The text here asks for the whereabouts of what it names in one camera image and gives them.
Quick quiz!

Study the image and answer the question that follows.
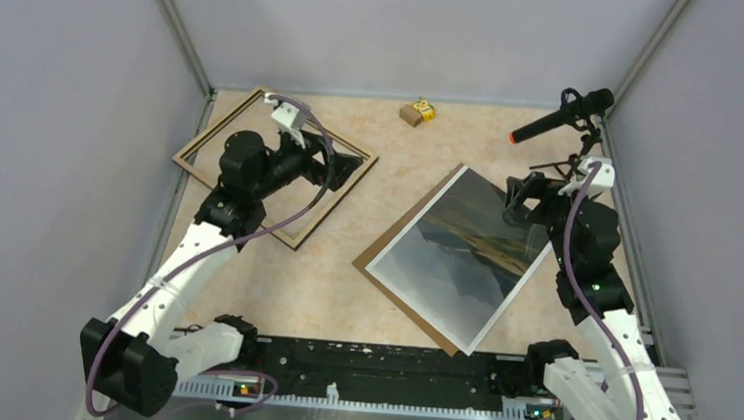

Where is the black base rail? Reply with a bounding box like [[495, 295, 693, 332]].
[[174, 336, 565, 420]]

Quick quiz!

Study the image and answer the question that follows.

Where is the black microphone on tripod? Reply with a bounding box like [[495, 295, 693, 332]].
[[509, 87, 615, 180]]

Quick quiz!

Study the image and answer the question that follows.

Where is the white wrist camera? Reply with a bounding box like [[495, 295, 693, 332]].
[[263, 91, 308, 149], [558, 156, 616, 197]]

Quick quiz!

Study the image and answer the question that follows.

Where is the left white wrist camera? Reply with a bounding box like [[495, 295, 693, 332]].
[[263, 91, 308, 149]]

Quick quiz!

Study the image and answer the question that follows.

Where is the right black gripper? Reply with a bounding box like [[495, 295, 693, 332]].
[[500, 169, 598, 271]]

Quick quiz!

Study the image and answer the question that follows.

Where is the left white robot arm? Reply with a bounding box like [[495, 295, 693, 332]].
[[79, 130, 364, 417]]

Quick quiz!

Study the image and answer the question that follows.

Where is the wooden picture frame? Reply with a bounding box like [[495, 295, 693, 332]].
[[173, 86, 379, 250]]

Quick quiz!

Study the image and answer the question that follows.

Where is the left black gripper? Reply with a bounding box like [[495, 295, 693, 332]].
[[251, 123, 364, 208]]

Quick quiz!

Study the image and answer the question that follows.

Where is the small cardboard yellow box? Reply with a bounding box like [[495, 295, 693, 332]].
[[399, 98, 437, 127]]

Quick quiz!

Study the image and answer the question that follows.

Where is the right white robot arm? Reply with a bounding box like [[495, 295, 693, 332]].
[[503, 172, 682, 420]]

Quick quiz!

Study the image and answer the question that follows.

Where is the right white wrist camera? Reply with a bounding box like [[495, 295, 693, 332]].
[[558, 156, 616, 197]]

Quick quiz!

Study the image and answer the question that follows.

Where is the brown backing board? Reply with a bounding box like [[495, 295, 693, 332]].
[[352, 164, 466, 357]]

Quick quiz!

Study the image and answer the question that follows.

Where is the landscape photo print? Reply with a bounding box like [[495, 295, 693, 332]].
[[366, 164, 552, 355]]

